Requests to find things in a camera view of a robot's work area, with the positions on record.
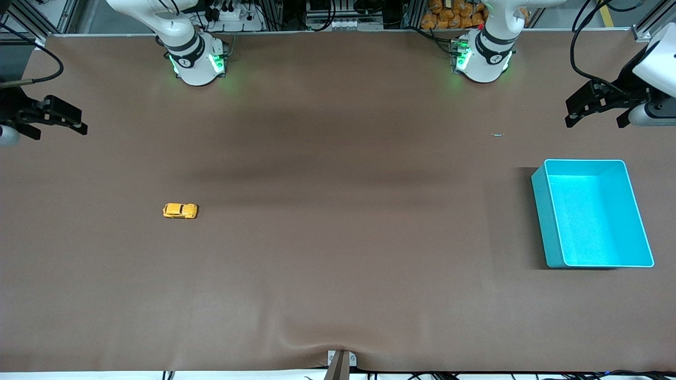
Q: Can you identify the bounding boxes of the orange packets pile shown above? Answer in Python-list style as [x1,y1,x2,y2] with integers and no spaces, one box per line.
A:
[421,0,487,30]

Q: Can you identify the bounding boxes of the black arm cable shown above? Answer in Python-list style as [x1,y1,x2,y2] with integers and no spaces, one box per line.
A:
[0,21,64,88]
[570,0,642,98]

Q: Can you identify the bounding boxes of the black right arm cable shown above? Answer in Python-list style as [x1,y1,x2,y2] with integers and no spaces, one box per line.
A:
[0,21,64,88]

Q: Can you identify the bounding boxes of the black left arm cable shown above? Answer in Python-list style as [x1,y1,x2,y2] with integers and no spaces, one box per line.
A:
[570,0,642,98]

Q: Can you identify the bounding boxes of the brown camera pole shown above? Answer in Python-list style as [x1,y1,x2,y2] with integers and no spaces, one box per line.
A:
[324,351,351,380]

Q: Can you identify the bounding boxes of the turquoise plastic bin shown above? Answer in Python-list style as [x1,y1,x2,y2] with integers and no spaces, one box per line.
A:
[531,158,655,269]

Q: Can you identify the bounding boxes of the yellow beetle toy car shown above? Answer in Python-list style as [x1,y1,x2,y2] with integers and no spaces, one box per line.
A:
[162,203,199,220]

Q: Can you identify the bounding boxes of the brown table mat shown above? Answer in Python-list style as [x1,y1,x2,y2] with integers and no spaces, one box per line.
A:
[0,29,676,373]

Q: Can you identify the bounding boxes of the white power strip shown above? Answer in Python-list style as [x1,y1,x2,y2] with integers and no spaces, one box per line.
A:
[209,0,265,32]

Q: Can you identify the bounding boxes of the grey metal bracket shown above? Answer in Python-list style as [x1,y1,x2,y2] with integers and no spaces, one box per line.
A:
[327,349,358,368]

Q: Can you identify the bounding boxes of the grey aluminium frame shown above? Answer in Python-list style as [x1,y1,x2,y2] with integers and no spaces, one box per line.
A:
[0,0,80,43]
[631,0,676,43]

